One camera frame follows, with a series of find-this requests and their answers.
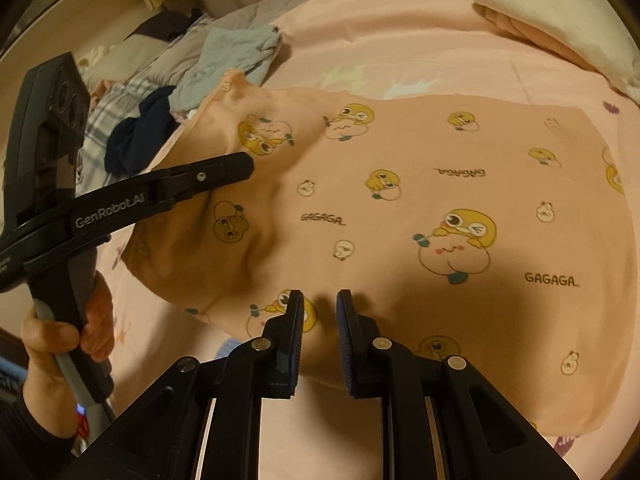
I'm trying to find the light grey garment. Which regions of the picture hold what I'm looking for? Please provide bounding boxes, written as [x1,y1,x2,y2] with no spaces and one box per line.
[170,25,283,113]

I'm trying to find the pink cartoon print shirt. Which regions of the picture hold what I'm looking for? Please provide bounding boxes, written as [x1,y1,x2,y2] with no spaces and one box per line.
[120,69,640,436]

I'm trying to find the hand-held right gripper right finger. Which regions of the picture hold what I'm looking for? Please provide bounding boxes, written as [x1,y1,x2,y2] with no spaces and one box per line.
[336,289,581,480]

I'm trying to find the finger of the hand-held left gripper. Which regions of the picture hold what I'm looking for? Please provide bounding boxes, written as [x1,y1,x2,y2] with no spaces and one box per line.
[154,152,255,205]

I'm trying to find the dark brown pillow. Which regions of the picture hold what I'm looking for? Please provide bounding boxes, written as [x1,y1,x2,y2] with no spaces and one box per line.
[132,9,201,41]

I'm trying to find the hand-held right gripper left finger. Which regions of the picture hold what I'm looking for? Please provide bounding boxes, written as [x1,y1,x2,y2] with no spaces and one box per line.
[65,289,306,480]

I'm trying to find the pink printed bed sheet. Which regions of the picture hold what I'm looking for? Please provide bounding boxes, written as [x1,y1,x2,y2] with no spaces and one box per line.
[75,0,640,480]

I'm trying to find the person's left forearm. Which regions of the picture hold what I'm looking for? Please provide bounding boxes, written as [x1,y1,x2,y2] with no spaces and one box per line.
[0,394,83,463]

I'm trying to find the white folded cloth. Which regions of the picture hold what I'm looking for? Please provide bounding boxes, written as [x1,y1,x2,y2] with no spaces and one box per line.
[470,0,640,96]

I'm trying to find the navy garment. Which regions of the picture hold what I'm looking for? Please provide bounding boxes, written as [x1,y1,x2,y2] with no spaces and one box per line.
[109,86,178,176]

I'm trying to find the beige pillow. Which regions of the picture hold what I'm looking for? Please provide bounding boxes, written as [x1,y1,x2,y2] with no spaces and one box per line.
[92,35,166,86]

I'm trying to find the person's left hand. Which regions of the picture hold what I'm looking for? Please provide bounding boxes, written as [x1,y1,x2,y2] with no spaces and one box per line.
[21,271,116,438]

